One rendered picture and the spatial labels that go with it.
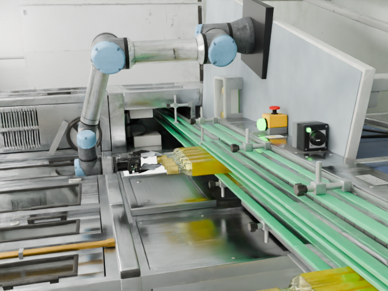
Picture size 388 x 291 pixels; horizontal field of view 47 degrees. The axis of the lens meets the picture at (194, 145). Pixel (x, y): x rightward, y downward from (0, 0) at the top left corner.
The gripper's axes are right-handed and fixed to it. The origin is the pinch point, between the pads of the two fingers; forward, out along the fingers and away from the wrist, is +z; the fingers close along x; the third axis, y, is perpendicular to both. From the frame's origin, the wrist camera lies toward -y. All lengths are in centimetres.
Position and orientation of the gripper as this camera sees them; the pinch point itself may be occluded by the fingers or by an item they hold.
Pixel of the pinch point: (159, 159)
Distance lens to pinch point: 194.0
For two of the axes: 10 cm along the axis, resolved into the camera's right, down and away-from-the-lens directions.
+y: 2.3, 2.0, -9.5
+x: -0.3, -9.8, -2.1
